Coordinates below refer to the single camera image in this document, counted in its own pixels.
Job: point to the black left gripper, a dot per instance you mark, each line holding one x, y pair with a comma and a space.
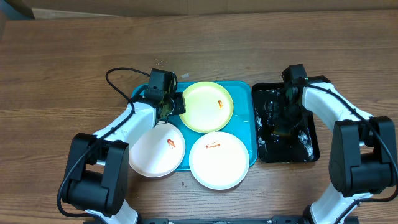
181, 109

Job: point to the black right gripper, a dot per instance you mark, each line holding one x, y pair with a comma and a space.
280, 113

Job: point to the yellow plate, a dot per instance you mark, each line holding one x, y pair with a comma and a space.
208, 107

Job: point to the white plate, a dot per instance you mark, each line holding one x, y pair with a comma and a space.
158, 152
219, 160

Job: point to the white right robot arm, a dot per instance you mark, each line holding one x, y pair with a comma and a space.
363, 155

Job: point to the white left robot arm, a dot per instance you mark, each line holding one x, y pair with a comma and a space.
95, 179

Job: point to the black water tray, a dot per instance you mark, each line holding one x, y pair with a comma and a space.
300, 144

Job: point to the turquoise plastic tray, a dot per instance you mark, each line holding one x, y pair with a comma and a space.
242, 123

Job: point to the brown cardboard backboard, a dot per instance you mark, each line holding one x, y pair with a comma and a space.
24, 9

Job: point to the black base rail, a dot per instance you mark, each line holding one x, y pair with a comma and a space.
274, 220

